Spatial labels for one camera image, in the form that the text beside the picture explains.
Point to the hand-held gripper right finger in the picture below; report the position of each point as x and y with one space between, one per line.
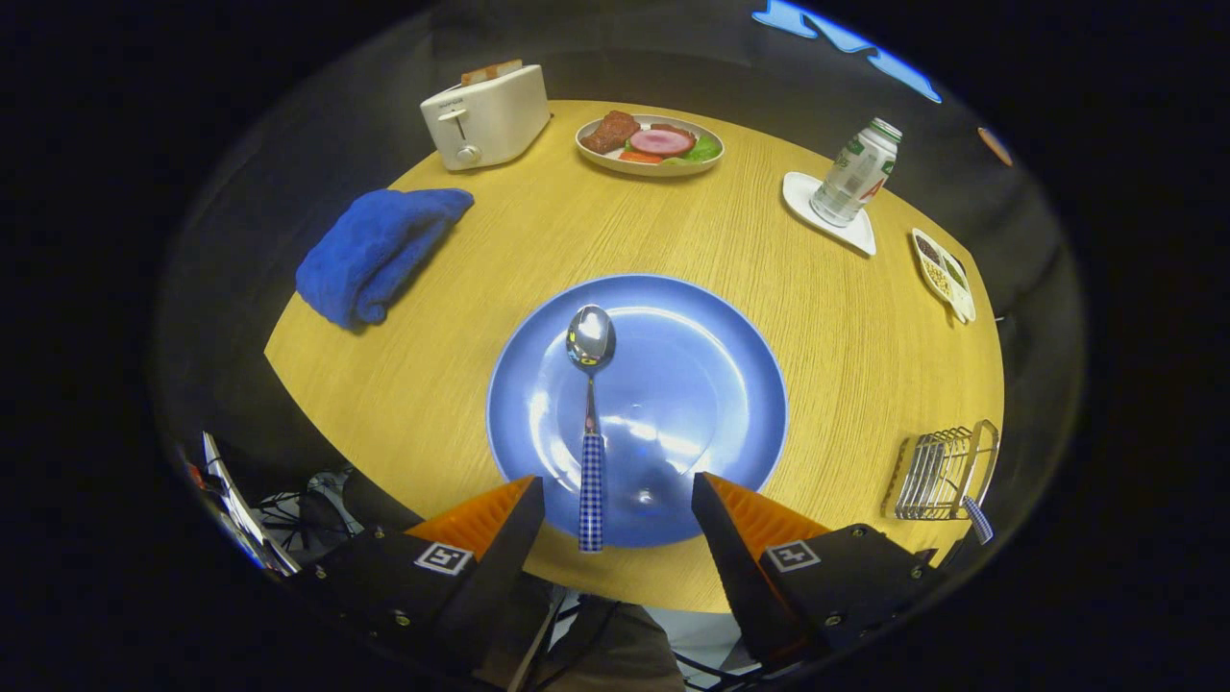
735 577

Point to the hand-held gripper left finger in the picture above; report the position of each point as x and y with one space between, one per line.
490 577

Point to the person's khaki trouser leg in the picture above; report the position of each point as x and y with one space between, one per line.
615 654

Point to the blue round plate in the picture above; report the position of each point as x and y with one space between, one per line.
692 384

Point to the black and white equipment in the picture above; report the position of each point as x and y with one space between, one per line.
235 509

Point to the blue folded towel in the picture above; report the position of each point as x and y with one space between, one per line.
375 250

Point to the white divided snack dish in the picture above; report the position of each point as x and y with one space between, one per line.
942 274

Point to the white square coaster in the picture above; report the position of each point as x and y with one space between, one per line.
802 197

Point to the white and green drink bottle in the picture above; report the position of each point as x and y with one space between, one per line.
853 178

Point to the green lettuce leaf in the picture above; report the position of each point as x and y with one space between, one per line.
706 149

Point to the white oval food plate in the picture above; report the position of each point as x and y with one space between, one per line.
596 154

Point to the pink ham slice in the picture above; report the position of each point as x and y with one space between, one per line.
661 141

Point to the white toaster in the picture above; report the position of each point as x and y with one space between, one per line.
500 120

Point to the brown meat piece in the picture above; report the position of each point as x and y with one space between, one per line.
610 133

